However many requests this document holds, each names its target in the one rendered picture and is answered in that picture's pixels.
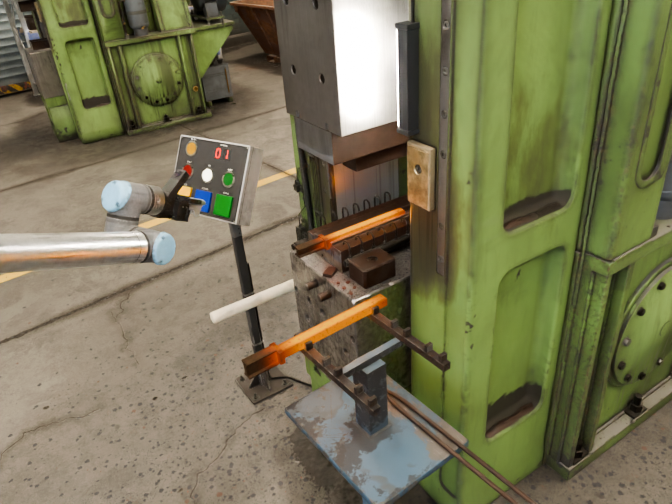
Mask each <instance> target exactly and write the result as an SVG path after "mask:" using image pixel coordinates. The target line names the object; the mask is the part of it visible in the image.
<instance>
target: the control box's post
mask: <svg viewBox="0 0 672 504"><path fill-rule="evenodd" d="M228 224H229V230H230V235H231V238H232V243H233V248H234V254H235V259H236V264H237V269H238V274H239V280H240V285H241V290H242V292H243V294H245V295H246V294H248V293H251V292H252V288H251V282H250V277H249V271H248V266H247V260H246V255H245V249H244V244H243V238H242V231H241V225H235V224H231V223H228ZM246 316H247V321H248V327H249V332H250V337H251V342H252V343H253V344H254V345H255V344H257V343H259V342H261V338H260V332H259V327H258V321H257V316H256V310H255V307H254V308H251V309H249V310H246ZM252 347H253V353H256V352H258V351H260V350H262V344H260V345H257V346H255V347H254V346H253V345H252Z"/></svg>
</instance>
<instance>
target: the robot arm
mask: <svg viewBox="0 0 672 504"><path fill-rule="evenodd" d="M189 176H190V175H189V174H188V173H187V171H186V170H181V169H176V171H175V172H174V173H173V175H172V176H171V177H170V179H169V180H168V182H167V183H166V184H165V186H164V187H163V188H162V189H161V188H159V187H157V186H152V185H144V184H138V183H132V182H128V181H118V180H115V181H111V182H110V183H108V184H107V185H106V186H105V188H104V190H103V192H102V197H101V199H102V205H103V207H104V208H105V209H106V210H107V216H106V222H105V228H104V232H79V233H23V234H0V274H2V273H15V272H27V271H40V270H52V269H65V268H77V267H90V266H102V265H115V264H127V263H134V264H138V263H155V264H156V265H165V264H167V263H169V262H170V261H171V259H172V258H173V256H174V253H175V247H176V245H175V240H174V238H173V237H172V236H171V235H170V234H167V233H166V232H160V231H156V230H152V229H147V228H143V227H139V226H138V224H139V218H140V214H145V215H150V216H152V217H156V218H161V219H162V218H167V219H171V220H175V221H184V222H188V218H189V215H190V214H191V213H192V211H193V212H194V216H195V217H198V216H199V213H200V211H201V208H202V206H203V205H205V204H206V203H205V201H204V200H202V199H197V198H192V197H188V196H184V195H180V194H177V193H178V192H179V190H180V189H181V188H182V186H183V185H184V183H185V182H186V181H187V179H188V178H189Z"/></svg>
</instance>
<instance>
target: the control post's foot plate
mask: <svg viewBox="0 0 672 504"><path fill-rule="evenodd" d="M269 372H270V376H272V377H276V376H284V374H283V373H282V372H281V371H280V370H279V369H278V367H277V366H275V367H273V368H271V369H269ZM267 376H268V373H267ZM262 378H263V385H262V384H261V381H260V376H259V375H258V376H256V377H254V378H252V379H250V380H249V379H248V378H247V376H246V375H245V374H244V375H242V374H241V375H240V377H238V378H236V379H235V382H236V383H237V385H238V386H239V388H241V389H242V392H243V394H244V395H246V396H247V397H248V399H249V400H250V401H251V402H252V404H253V405H256V404H258V403H260V402H263V401H265V400H267V399H270V398H273V397H274V396H276V395H277V394H279V393H281V392H283V391H286V390H287V389H289V388H290V387H293V386H294V385H293V383H292V382H291V381H290V380H288V378H276V379H271V378H269V376H268V379H267V377H266V374H265V372H264V373H262Z"/></svg>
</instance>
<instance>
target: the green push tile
mask: <svg viewBox="0 0 672 504"><path fill-rule="evenodd" d="M233 198H234V197H230V196H226V195H221V194H216V200H215V205H214V211H213V214H214V215H218V216H222V217H226V218H230V215H231V209H232V204H233Z"/></svg>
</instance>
